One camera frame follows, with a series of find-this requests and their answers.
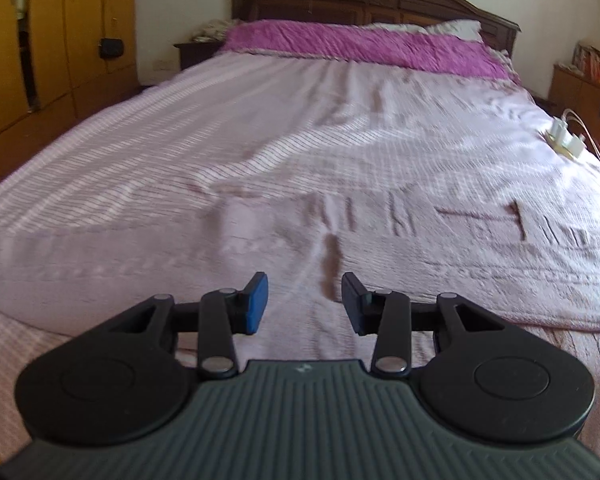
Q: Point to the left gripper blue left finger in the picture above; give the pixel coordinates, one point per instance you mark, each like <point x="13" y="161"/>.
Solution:
<point x="224" y="313"/>

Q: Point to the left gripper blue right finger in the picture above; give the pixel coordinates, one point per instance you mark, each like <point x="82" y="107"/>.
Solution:
<point x="386" y="314"/>

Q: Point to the pink knitted cardigan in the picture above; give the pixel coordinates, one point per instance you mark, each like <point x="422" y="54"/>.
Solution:
<point x="528" y="267"/>

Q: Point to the small black shoulder bag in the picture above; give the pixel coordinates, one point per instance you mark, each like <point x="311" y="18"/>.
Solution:
<point x="110" y="48"/>

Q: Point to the pink checkered bed sheet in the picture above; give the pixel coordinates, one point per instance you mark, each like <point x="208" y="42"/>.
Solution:
<point x="262" y="128"/>

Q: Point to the power strip with white chargers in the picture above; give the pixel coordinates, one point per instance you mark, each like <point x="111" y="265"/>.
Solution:
<point x="562" y="141"/>

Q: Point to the dark wooden nightstand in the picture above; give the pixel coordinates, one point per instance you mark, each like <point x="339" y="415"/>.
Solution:
<point x="193" y="53"/>

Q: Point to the magenta quilted pillow cover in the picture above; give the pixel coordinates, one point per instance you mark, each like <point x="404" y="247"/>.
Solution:
<point x="428" y="53"/>

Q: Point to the wooden side cabinet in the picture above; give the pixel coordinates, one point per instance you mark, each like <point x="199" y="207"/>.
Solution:
<point x="569" y="90"/>

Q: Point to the white pillow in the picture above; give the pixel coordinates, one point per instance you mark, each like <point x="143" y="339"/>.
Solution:
<point x="467" y="30"/>

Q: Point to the dark wooden headboard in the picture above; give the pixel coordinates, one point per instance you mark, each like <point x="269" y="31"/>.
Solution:
<point x="498" y="33"/>

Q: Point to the books on cabinet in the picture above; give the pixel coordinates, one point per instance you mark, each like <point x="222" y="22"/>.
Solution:
<point x="586" y="59"/>

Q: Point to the orange wooden wardrobe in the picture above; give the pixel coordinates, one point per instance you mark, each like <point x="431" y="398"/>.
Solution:
<point x="51" y="76"/>

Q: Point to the wall power socket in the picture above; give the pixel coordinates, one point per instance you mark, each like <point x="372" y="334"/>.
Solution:
<point x="162" y="66"/>

